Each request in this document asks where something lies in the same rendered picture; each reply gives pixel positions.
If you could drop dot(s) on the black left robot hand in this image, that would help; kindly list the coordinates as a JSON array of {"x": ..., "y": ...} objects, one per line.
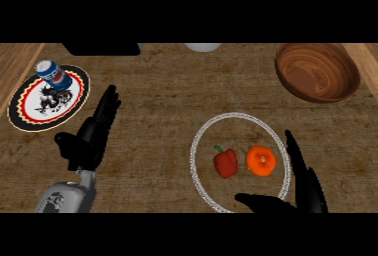
[{"x": 92, "y": 133}]

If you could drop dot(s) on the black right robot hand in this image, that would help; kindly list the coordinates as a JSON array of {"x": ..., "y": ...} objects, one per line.
[{"x": 304, "y": 190}]

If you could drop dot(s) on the brown wooden bowl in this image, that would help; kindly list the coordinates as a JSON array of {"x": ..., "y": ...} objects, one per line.
[{"x": 317, "y": 71}]

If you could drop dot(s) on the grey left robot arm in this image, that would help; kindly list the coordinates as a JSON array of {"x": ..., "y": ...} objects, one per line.
[{"x": 68, "y": 196}]

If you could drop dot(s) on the white round object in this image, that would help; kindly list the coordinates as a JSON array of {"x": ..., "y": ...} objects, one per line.
[{"x": 202, "y": 47}]

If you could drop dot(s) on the orange squash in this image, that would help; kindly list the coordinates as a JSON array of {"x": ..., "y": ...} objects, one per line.
[{"x": 260, "y": 160}]

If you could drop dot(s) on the red bell pepper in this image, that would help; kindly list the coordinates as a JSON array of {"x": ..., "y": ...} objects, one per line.
[{"x": 226, "y": 162}]

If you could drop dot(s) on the blue soda can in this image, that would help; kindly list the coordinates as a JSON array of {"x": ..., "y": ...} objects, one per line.
[{"x": 53, "y": 76}]

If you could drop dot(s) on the black appliance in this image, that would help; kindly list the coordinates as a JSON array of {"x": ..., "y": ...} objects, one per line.
[{"x": 100, "y": 48}]

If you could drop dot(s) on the black patterned round plate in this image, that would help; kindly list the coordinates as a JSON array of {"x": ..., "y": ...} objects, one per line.
[{"x": 38, "y": 106}]

